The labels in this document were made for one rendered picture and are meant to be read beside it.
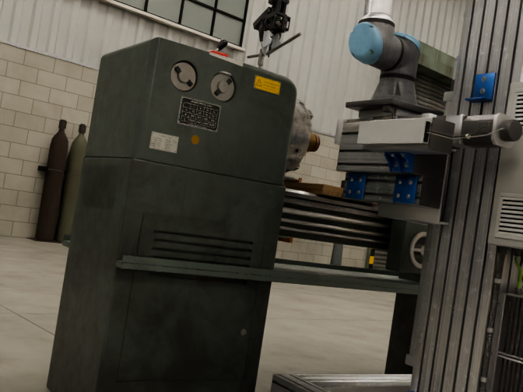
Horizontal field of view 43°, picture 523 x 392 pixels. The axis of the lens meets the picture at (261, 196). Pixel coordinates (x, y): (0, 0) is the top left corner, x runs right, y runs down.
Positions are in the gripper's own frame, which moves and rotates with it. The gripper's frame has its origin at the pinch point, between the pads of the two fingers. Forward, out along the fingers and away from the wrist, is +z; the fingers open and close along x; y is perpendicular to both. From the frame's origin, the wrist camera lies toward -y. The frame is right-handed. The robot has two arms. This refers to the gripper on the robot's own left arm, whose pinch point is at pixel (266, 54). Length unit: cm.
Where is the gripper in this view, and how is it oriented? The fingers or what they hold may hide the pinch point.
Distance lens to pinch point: 256.0
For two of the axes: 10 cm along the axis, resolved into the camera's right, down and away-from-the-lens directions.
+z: -1.5, 9.9, -0.3
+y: 5.5, 0.6, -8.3
